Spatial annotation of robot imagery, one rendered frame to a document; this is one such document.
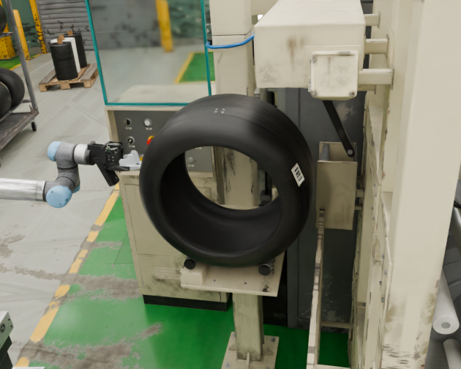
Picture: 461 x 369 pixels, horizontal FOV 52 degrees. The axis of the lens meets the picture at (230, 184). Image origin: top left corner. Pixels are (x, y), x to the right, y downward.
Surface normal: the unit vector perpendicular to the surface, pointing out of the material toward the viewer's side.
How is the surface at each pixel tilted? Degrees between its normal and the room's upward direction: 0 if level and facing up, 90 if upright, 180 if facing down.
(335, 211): 90
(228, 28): 90
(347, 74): 72
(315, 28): 90
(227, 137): 80
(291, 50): 90
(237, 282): 0
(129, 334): 0
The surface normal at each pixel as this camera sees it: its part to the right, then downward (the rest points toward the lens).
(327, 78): -0.22, 0.16
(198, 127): -0.32, -0.34
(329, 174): -0.21, 0.46
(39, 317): -0.06, -0.89
